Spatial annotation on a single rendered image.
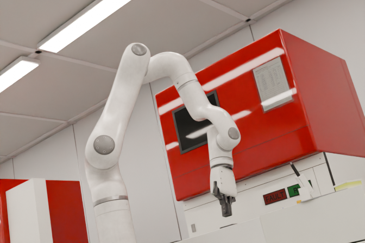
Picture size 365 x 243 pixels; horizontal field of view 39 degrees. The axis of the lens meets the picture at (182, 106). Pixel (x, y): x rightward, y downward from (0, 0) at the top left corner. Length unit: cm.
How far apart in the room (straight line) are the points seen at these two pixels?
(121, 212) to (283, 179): 90
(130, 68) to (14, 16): 195
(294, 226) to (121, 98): 74
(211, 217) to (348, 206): 115
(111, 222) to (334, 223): 69
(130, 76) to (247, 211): 94
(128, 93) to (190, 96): 23
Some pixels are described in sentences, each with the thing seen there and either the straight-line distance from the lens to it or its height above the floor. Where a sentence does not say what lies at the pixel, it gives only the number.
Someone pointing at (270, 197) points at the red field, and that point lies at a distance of 242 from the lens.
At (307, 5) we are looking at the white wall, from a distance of 422.
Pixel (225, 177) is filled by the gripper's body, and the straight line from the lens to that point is 185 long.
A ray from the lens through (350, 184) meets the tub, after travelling 194.
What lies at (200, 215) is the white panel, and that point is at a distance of 265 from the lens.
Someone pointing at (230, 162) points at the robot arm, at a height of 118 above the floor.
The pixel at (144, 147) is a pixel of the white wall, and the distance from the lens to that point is 500.
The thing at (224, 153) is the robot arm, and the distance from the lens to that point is 187.
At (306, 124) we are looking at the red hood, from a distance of 229.
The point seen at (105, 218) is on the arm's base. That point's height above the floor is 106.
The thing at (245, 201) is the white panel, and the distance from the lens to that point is 249.
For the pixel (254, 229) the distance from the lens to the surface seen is 173.
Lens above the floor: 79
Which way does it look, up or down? 19 degrees up
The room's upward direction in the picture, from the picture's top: 13 degrees counter-clockwise
